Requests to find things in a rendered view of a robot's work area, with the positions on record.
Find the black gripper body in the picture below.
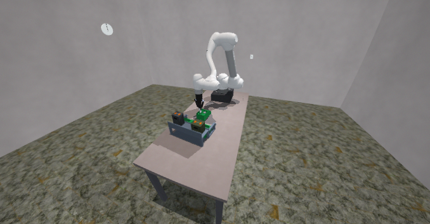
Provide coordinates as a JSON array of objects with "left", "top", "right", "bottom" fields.
[{"left": 195, "top": 94, "right": 203, "bottom": 102}]

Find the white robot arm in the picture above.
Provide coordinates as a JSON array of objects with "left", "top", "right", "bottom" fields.
[{"left": 193, "top": 32, "right": 243, "bottom": 95}]

